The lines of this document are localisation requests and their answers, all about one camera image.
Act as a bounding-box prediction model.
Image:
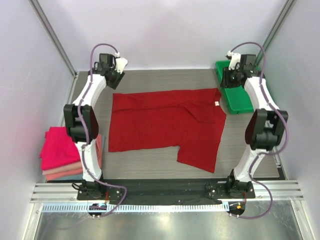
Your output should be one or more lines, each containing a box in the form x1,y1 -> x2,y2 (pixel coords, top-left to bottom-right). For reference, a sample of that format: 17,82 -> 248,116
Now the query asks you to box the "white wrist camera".
115,52 -> 128,74
226,50 -> 242,71

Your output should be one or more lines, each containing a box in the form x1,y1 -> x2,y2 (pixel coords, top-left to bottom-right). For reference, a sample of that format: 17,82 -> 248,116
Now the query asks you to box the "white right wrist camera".
226,50 -> 242,71

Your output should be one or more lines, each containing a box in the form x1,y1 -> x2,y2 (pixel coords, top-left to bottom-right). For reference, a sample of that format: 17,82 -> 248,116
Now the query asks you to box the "aluminium rail beam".
30,180 -> 304,203

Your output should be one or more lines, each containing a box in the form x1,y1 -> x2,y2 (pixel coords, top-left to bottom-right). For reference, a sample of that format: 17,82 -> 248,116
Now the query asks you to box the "green plastic tray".
215,60 -> 254,115

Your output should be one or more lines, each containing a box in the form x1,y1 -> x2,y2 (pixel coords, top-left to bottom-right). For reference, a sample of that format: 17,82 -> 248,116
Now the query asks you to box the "right aluminium corner post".
262,0 -> 297,53

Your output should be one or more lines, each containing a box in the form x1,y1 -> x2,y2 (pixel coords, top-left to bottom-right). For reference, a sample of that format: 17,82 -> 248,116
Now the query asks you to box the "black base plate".
72,178 -> 256,206

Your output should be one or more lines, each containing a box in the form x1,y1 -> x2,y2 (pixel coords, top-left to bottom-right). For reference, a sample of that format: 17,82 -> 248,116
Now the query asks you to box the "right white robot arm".
219,51 -> 289,198

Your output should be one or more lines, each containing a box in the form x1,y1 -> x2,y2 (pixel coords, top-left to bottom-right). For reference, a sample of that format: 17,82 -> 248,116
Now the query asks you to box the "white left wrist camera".
115,52 -> 128,74

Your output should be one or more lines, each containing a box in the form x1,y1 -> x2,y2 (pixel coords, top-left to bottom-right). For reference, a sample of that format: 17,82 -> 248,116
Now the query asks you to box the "aluminium corner post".
29,0 -> 77,79
262,0 -> 297,53

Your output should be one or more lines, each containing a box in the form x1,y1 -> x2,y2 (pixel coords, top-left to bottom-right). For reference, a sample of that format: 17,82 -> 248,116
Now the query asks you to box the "folded salmon t shirt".
44,134 -> 104,181

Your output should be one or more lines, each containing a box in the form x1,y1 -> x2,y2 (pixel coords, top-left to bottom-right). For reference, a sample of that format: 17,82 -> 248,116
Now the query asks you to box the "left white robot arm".
63,52 -> 128,201

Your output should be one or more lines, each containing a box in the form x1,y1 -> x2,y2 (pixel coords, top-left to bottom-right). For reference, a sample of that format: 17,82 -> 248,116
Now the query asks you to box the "dark red t shirt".
108,88 -> 227,173

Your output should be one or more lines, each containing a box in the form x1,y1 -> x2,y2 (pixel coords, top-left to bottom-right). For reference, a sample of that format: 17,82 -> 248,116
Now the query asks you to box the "folded magenta t shirt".
39,126 -> 80,171

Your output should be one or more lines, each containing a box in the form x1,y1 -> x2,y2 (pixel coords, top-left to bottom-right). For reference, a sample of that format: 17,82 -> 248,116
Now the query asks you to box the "left aluminium corner post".
29,0 -> 77,79

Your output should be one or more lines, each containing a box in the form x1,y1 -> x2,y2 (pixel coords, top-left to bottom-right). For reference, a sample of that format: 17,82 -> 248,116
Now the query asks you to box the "slotted cable duct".
42,202 -> 229,214

